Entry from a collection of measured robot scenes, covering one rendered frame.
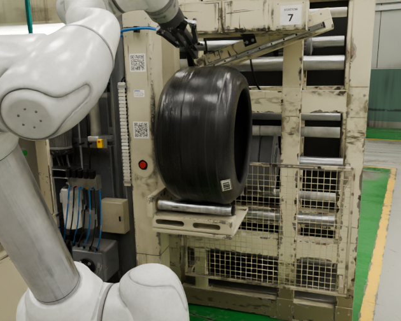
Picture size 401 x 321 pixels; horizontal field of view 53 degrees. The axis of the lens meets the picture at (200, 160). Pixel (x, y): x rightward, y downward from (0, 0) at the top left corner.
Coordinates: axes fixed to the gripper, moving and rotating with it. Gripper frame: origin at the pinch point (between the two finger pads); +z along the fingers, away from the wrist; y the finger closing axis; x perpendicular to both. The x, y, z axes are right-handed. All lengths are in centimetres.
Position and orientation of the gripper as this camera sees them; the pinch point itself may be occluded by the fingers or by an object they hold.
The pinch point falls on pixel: (192, 49)
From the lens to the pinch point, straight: 132.2
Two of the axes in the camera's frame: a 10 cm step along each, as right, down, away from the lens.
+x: 0.4, -9.6, 2.8
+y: 9.4, -0.6, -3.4
